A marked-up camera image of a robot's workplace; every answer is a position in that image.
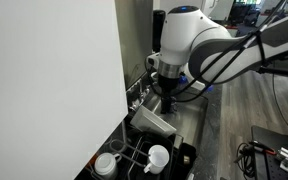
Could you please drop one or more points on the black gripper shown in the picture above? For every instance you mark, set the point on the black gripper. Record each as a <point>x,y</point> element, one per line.
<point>168,86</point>

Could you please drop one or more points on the white cup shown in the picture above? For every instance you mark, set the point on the white cup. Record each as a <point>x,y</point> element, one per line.
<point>158,158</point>

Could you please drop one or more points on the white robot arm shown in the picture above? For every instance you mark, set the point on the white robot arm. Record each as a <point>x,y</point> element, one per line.
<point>193,44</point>

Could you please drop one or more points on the stainless steel sink basin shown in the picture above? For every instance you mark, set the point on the stainless steel sink basin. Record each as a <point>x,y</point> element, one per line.
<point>188,118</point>

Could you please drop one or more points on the white plate in rack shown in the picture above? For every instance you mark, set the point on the white plate in rack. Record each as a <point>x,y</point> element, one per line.
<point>147,121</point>

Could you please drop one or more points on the chrome sink faucet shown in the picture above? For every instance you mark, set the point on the chrome sink faucet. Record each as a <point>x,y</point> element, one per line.
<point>137,94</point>

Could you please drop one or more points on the white upside-down mug in rack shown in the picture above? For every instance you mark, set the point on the white upside-down mug in rack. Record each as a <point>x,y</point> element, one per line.
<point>106,165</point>

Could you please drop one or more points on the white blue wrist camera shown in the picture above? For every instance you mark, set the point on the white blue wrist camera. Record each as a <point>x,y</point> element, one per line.
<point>186,79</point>

